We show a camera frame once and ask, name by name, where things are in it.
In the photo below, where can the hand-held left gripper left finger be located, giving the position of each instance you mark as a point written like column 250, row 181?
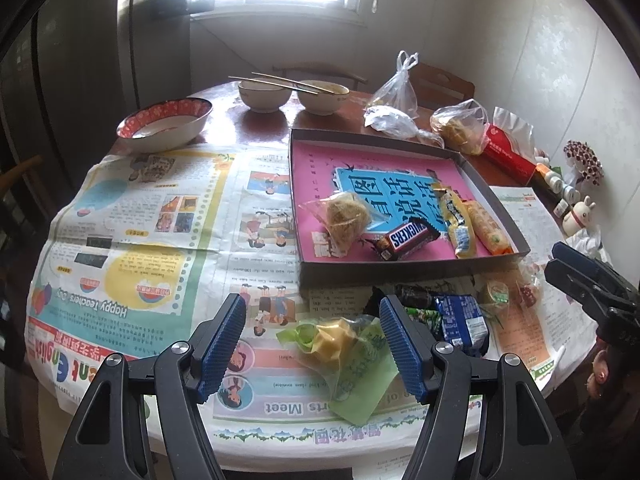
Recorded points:
column 220, row 350

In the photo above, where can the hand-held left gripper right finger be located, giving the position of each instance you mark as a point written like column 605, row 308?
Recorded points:
column 405, row 350

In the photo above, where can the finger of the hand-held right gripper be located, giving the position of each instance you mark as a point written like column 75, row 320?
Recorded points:
column 585, row 262
column 580, row 287

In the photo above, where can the dark red snack packet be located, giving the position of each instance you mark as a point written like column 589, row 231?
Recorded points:
column 415, row 297

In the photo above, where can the blue snack packet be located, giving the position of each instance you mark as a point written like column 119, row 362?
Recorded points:
column 460, row 322

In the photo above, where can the green packet with yellow pastry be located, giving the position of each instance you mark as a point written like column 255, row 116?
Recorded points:
column 330, row 342

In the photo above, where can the orange-ended clear biscuit packet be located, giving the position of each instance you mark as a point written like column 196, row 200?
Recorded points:
column 487, row 227

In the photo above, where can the dark cardboard box tray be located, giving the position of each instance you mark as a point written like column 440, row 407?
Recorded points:
column 330, row 275

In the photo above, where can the brown chocolate bar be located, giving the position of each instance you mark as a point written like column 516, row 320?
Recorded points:
column 407, row 237

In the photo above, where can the yellow snack packet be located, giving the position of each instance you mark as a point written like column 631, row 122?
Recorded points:
column 457, row 225

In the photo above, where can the clear packet of shredded snack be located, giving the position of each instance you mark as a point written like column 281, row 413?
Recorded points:
column 345, row 215

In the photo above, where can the person's right hand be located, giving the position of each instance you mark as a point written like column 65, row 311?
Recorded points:
column 599, row 375

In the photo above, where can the white crumpled tissue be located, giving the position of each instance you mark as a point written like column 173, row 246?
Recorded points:
column 592, row 240

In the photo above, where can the white rabbit figurine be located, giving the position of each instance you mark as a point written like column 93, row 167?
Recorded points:
column 580, row 217

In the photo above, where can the small white bottle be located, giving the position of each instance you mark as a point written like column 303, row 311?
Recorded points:
column 557, row 181
column 571, row 195

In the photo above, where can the paper sheet with green heading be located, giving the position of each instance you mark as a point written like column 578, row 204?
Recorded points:
column 530, row 220

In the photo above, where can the small green-lid jelly cup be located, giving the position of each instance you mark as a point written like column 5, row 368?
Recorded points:
column 492, row 292

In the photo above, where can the brown bottle with orange cap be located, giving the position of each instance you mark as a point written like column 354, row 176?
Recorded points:
column 542, row 175

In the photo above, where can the dried flower decoration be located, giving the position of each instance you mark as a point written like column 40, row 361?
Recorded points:
column 582, row 160

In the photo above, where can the red tissue pack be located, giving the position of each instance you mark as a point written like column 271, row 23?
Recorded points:
column 507, row 150

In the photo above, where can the colourful newspaper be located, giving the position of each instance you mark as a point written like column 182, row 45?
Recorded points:
column 150, row 220

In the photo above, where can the plastic bag of yellow pastries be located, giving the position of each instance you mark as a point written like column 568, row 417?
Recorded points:
column 460, row 130

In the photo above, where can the pink and blue book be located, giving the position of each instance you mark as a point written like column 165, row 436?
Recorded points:
column 320, row 170

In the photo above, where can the red patterned bowl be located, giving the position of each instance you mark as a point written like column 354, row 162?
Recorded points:
column 165, row 127

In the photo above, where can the wooden chair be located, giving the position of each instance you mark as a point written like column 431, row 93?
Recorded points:
column 22, row 170
column 440, row 82

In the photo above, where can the tall clear plastic bag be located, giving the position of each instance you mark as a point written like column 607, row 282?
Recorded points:
column 397, row 90

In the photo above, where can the white bowl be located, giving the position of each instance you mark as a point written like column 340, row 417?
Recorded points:
column 262, row 97
column 322, row 100

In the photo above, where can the dark refrigerator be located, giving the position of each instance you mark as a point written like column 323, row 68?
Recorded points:
column 85, row 75

